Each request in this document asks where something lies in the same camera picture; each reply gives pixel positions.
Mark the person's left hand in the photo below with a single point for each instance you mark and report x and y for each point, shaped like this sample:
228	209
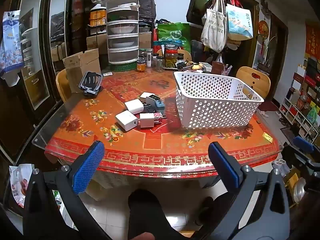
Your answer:
141	237

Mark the green shopping bag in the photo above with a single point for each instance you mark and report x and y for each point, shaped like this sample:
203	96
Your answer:
173	33

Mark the blue printed plastic bag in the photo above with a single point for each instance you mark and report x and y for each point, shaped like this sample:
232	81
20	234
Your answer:
10	42

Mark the person's right leg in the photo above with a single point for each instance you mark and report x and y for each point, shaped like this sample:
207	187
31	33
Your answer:
210	212

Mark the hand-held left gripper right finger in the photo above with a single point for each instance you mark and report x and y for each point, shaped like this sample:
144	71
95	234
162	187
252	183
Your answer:
225	165

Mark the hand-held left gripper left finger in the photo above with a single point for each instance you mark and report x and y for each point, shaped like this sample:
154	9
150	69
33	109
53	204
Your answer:
88	165

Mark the white bottle dark label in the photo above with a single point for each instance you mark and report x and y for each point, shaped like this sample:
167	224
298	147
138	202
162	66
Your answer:
149	60

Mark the brown box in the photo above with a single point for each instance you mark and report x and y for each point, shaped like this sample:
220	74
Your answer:
217	68

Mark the red knot ornament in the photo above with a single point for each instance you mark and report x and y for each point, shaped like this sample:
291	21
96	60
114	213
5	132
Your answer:
263	28

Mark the open cardboard box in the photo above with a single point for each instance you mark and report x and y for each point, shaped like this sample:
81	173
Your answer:
75	67

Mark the white snack packet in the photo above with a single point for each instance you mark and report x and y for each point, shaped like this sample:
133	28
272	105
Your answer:
20	182

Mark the small yellow tag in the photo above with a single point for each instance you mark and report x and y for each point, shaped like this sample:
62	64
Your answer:
267	137

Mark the glass jar of pickles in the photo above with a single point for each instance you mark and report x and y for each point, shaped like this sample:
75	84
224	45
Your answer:
171	60

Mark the green woven tray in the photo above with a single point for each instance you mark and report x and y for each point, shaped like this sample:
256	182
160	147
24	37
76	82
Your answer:
123	67

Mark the blue printed tote bag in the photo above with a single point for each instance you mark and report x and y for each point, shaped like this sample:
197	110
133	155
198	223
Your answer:
238	22

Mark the black phone stand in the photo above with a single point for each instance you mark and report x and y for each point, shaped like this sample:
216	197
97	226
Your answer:
90	93

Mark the empty glass jar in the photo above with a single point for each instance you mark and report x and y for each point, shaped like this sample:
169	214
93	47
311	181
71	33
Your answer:
154	62
160	64

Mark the small white card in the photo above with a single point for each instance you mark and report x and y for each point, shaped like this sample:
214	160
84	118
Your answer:
108	74

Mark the yellow container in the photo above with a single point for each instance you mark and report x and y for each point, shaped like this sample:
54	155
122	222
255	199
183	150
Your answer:
97	17

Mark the person's left leg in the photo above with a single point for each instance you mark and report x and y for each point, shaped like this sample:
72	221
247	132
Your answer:
147	215

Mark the white rounded charger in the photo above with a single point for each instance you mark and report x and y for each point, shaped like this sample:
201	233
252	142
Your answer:
133	105

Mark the shelf of boxes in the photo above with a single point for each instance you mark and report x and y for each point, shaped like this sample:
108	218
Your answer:
300	115

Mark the white canvas tote bag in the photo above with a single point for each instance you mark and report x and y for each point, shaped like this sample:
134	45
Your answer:
215	30

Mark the small orange jar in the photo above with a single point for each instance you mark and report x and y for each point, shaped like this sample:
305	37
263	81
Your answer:
141	67

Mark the person's leg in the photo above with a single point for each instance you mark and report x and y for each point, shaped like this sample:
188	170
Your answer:
210	212
147	215

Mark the red wall poster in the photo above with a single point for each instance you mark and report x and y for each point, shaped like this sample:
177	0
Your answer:
312	37

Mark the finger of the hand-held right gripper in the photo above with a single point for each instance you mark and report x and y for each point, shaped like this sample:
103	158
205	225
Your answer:
303	145

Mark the metal pot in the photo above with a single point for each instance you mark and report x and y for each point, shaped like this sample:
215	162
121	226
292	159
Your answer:
298	192

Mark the black plastic bag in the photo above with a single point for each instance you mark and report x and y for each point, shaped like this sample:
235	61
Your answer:
147	5

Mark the white charger green ports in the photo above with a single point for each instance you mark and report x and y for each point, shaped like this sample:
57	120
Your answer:
151	99

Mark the glass jar green lid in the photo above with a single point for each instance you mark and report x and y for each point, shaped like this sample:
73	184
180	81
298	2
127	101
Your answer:
142	54

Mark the large white charger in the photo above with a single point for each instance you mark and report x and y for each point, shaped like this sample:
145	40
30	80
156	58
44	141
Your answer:
126	118

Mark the black charger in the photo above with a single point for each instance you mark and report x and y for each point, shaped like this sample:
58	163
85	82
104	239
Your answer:
149	109

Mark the black hanging bag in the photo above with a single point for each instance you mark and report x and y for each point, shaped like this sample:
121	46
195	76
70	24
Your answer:
193	12

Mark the white square charger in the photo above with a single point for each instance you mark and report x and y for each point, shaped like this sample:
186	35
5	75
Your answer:
144	95

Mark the white tiered food cover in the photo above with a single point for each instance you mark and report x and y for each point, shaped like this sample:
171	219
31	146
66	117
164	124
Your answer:
122	47

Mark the white perforated plastic basket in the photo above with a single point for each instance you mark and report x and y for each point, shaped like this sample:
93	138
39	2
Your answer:
212	110

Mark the white charger red dotted face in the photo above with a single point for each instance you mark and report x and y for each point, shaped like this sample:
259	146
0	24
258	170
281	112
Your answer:
147	120

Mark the blue grey charger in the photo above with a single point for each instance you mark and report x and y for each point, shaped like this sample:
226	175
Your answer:
160	107

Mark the black power adapter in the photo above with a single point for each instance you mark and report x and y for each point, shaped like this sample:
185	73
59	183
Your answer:
183	65

